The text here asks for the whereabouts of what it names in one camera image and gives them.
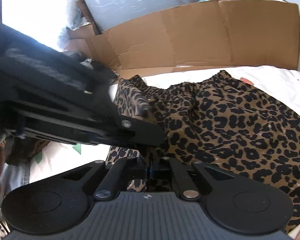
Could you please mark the black clothes pile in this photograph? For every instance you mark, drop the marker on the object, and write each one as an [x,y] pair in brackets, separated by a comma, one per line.
[103,70]

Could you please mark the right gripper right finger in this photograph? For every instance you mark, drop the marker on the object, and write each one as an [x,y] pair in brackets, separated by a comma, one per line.
[170,175]

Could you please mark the cream bear print bedsheet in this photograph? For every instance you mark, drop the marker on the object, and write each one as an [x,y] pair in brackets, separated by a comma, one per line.
[231,206]

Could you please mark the brown cardboard sheet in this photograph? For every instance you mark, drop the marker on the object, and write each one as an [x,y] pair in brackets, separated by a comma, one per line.
[202,35]

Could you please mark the leopard print skirt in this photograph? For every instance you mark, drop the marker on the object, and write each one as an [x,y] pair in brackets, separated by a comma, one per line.
[221,121]

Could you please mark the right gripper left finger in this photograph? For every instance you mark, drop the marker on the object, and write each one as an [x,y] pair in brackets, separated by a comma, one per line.
[118,177]

